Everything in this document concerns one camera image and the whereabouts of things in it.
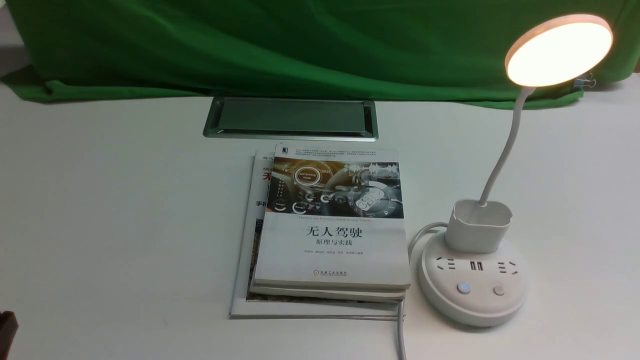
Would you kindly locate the large bottom book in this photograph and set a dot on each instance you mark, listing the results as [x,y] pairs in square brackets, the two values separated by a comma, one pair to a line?
[249,305]

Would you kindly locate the white self-driving book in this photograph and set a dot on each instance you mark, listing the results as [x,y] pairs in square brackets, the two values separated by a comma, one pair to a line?
[334,219]

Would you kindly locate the metal binder clip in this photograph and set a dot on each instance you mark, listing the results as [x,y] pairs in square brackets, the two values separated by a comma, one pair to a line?
[584,81]

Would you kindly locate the green backdrop cloth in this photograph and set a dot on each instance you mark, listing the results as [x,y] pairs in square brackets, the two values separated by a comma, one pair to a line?
[384,50]

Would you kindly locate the silver desk cable hatch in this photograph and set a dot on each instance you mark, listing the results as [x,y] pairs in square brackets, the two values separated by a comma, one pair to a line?
[290,119]

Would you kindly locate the dark object at left edge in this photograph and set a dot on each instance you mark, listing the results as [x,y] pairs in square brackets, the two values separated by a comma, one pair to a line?
[8,329]

